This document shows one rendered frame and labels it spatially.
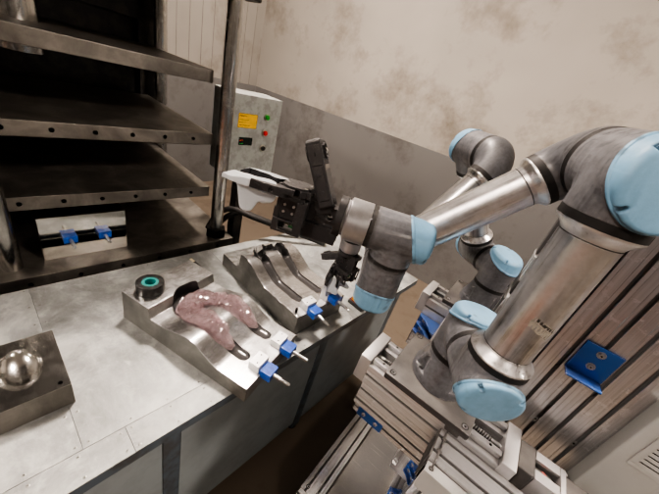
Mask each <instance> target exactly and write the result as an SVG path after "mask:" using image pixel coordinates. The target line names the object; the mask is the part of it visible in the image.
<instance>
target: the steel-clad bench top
mask: <svg viewBox="0 0 659 494"><path fill-rule="evenodd" d="M340 240H341V238H340V235H339V234H338V236H337V237H336V240H335V241H334V243H333V246H331V245H328V244H327V246H323V245H320V244H317V243H315V242H312V241H309V240H306V239H304V238H301V237H299V238H297V237H294V236H291V235H288V234H285V233H284V234H279V235H275V236H270V237H265V238H261V239H256V240H251V241H247V242H242V243H237V244H233V245H229V246H225V247H220V248H215V249H211V250H206V251H201V252H197V253H192V254H187V255H183V256H178V257H174V258H169V259H165V260H161V261H156V262H151V263H147V264H142V265H138V266H133V267H128V268H124V269H119V270H114V271H110V272H101V273H98V274H93V275H89V276H84V277H79V278H75V279H70V280H65V281H61V282H56V283H51V284H47V285H42V286H38V287H33V288H29V290H28V289H25V290H20V291H15V292H11V293H6V294H2V295H0V345H3V344H7V343H10V342H13V341H17V340H20V339H23V338H27V337H30V336H33V335H36V334H39V333H43V332H46V331H49V330H52V331H53V333H54V336H55V339H56V341H57V344H58V347H59V350H60V352H61V355H62V358H63V361H64V363H65V366H66V369H67V372H68V374H69V377H70V380H71V383H72V386H73V390H74V394H75V398H76V401H75V402H73V403H71V404H70V405H69V406H65V407H63V408H61V409H59V410H56V411H54V412H52V413H50V414H47V415H45V416H43V417H41V418H39V419H36V420H33V421H31V422H28V423H26V424H24V425H22V426H19V427H17V428H15V429H13V430H10V431H8V432H6V433H4V434H1V435H0V494H70V493H71V492H73V491H75V490H76V489H78V488H79V487H81V486H82V485H83V484H85V483H87V482H88V481H90V480H92V479H93V478H95V477H96V476H98V475H100V474H101V473H103V472H105V471H106V470H108V469H110V468H112V467H113V466H115V465H117V464H118V463H120V462H122V461H123V460H125V459H126V458H128V457H130V456H131V455H133V454H135V452H138V451H140V450H141V449H143V448H144V447H146V446H148V445H149V444H151V443H153V442H154V441H156V440H158V439H159V438H161V437H162V436H164V435H166V434H167V433H169V432H171V431H172V430H174V429H175V428H177V427H179V426H180V425H182V424H184V423H185V422H187V421H189V420H191V419H192V418H194V417H196V416H197V415H199V414H201V413H202V412H204V411H206V410H207V409H209V408H210V407H212V406H214V405H215V404H217V403H219V402H220V401H222V400H223V399H225V398H227V396H229V395H231V394H232V393H231V392H229V391H228V390H226V389H225V388H223V387H222V385H220V384H219V383H217V382H216V381H215V380H213V379H212V378H210V377H209V376H207V375H206V374H205V373H203V372H202V371H200V370H199V369H197V368H196V367H194V366H193V365H191V364H190V363H189V362H187V361H186V360H184V359H183V358H182V357H180V356H179V355H177V354H176V353H174V352H173V351H172V350H170V349H169V348H167V347H166V346H165V345H163V344H162V343H160V342H159V341H157V340H156V339H155V338H153V337H152V336H150V335H149V334H148V333H146V332H145V331H143V330H142V329H140V328H139V327H138V326H136V325H135V324H133V323H132V322H131V321H129V320H127V319H126V318H125V317H124V307H123V296H122V291H123V290H125V289H128V288H130V287H132V286H134V285H135V281H136V280H137V279H138V278H139V277H141V276H143V275H146V274H159V273H162V272H165V271H167V270H169V269H172V268H174V267H176V266H178V265H180V264H183V263H185V262H187V261H189V259H193V260H194V261H195V262H196V263H198V264H199V265H200V266H201V267H202V268H204V269H205V270H207V271H209V272H211V273H212V274H213V277H214V282H215V283H216V284H218V285H220V286H221V287H223V288H225V289H228V290H231V291H234V292H238V293H241V294H243V295H246V296H248V297H249V298H251V299H252V300H253V301H254V302H255V303H256V304H257V305H258V307H259V308H260V309H261V310H262V312H263V313H264V314H265V315H266V316H267V317H268V318H269V319H270V320H271V321H274V322H275V323H277V324H279V325H280V326H282V327H284V326H283V325H282V324H281V323H280V322H279V321H278V320H277V319H276V318H275V317H274V316H273V315H272V314H271V313H270V312H269V311H268V310H267V309H266V308H265V307H264V306H263V305H262V304H261V303H260V302H259V301H258V300H257V299H256V298H255V297H254V296H253V295H252V294H251V293H250V292H249V291H248V290H247V289H246V288H245V287H244V286H243V285H242V284H241V283H240V282H239V281H238V280H237V279H236V278H235V277H234V276H233V275H232V274H231V273H230V272H229V270H228V269H227V268H226V267H225V266H224V265H223V256H224V253H227V252H231V251H235V250H240V249H244V248H248V247H253V246H257V245H261V244H266V243H270V242H271V243H273V244H274V245H276V243H282V244H285V243H291V244H292V245H294V246H295V247H296V248H297V249H298V250H299V252H300V253H301V255H302V257H303V258H304V260H305V262H306V264H307V265H308V267H309V268H310V269H311V271H312V272H314V273H315V274H317V275H318V276H319V277H321V278H322V279H326V276H327V273H328V272H329V270H330V267H331V265H332V264H333V263H334V261H335V260H322V256H321V253H324V252H325V251H328V250H331V251H338V249H339V244H340ZM364 254H365V247H364V246H361V249H360V252H359V253H358V255H360V256H361V257H362V260H361V261H359V262H358V264H357V268H358V269H360V271H361V267H362V262H363V258H364ZM359 275H360V272H359V273H358V276H357V279H356V280H354V281H352V282H350V281H348V282H347V281H346V282H347V284H348V285H349V288H348V289H346V288H344V287H341V286H340V287H339V288H338V290H339V291H340V292H341V293H342V294H344V296H343V299H342V302H341V303H343V304H344V305H345V306H346V307H348V308H349V309H350V311H349V312H347V311H346V310H345V309H344V308H342V307H341V306H340V307H339V310H338V311H337V312H336V313H334V314H332V315H330V316H328V317H326V318H325V320H326V321H327V322H328V323H329V326H327V325H326V324H325V323H323V322H322V321H318V322H316V323H315V324H313V325H311V326H309V327H307V328H305V329H304V330H302V331H300V332H298V333H296V336H295V339H294V343H295V344H296V345H297V348H296V352H298V353H300V352H302V351H303V350H305V349H306V348H308V347H310V346H311V345H313V344H315V343H316V342H318V341H320V340H321V339H323V338H324V337H326V336H328V335H329V334H331V333H333V332H334V331H336V330H337V329H339V328H341V327H342V326H344V325H346V324H347V323H349V322H351V321H353V320H354V319H356V318H358V317H359V316H361V315H363V314H364V313H366V311H363V312H360V311H358V310H357V309H356V308H355V307H353V306H352V305H351V304H350V303H348V299H349V298H351V297H352V296H353V292H354V289H355V283H356V282H357V280H358V278H359ZM29 292H30V293H29ZM30 295H31V296H30ZM31 298H32V299H31ZM32 301H33V302H32ZM33 304H34V305H33ZM34 307H35V308H34ZM41 327H42V328H41ZM284 328H285V327H284ZM42 329H43V331H42ZM78 437H79V438H78ZM79 439H80V441H79ZM130 440H131V441H130ZM80 442H81V444H80ZM81 445H82V447H81ZM132 445H133V446H132ZM133 447H134V448H133ZM82 448H83V450H82ZM134 449H135V450H134Z"/></svg>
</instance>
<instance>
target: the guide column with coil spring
mask: <svg viewBox="0 0 659 494"><path fill-rule="evenodd" d="M0 267H1V270H2V271H3V272H17V271H20V270H21V269H23V268H24V264H23V260H22V256H21V253H20V249H19V245H18V241H17V238H16V234H15V231H14V228H13V224H12V220H11V216H10V213H9V209H8V205H7V202H6V198H5V194H4V191H3V187H2V183H1V179H0Z"/></svg>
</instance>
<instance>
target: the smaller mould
mask: <svg viewBox="0 0 659 494"><path fill-rule="evenodd" d="M75 401H76V398H75V394H74V390H73V386H72V383H71V380H70V377H69V374H68V372H67V369H66V366H65V363H64V361H63V358H62V355H61V352H60V350H59V347H58V344H57V341H56V339H55V336H54V333H53V331H52V330H49V331H46V332H43V333H39V334H36V335H33V336H30V337H27V338H23V339H20V340H17V341H13V342H10V343H7V344H3V345H0V435H1V434H4V433H6V432H8V431H10V430H13V429H15V428H17V427H19V426H22V425H24V424H26V423H28V422H31V421H33V420H36V419H39V418H41V417H43V416H45V415H47V414H50V413H52V412H54V411H56V410H59V409H61V408H63V407H65V406H68V405H70V404H71V403H73V402H75Z"/></svg>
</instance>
